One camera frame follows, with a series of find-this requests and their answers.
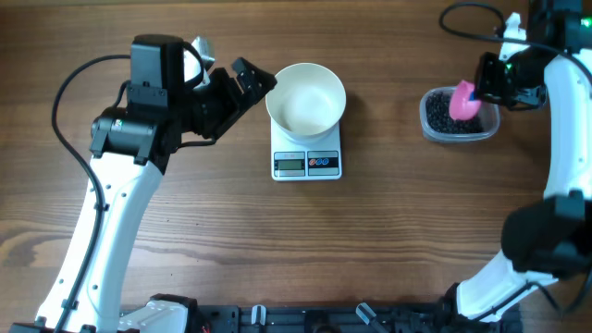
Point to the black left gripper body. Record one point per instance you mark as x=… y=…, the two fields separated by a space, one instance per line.
x=206 y=107

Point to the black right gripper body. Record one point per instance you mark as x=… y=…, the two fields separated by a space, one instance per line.
x=507 y=81

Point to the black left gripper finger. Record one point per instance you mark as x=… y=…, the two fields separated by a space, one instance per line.
x=255 y=82
x=231 y=110

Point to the pink scoop with blue handle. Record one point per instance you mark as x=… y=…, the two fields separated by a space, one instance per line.
x=464 y=105

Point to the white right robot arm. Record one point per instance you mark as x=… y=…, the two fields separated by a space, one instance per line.
x=547 y=62

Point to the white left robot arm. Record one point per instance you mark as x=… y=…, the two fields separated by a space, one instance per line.
x=173 y=88

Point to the white bowl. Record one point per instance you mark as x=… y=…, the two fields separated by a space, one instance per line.
x=307 y=102

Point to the white digital kitchen scale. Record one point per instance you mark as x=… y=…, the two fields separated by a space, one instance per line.
x=307 y=159

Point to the black beans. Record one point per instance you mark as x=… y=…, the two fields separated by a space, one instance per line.
x=438 y=118

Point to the clear plastic container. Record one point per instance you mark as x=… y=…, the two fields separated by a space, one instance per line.
x=488 y=114

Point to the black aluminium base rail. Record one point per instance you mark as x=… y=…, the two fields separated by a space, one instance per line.
x=413 y=318

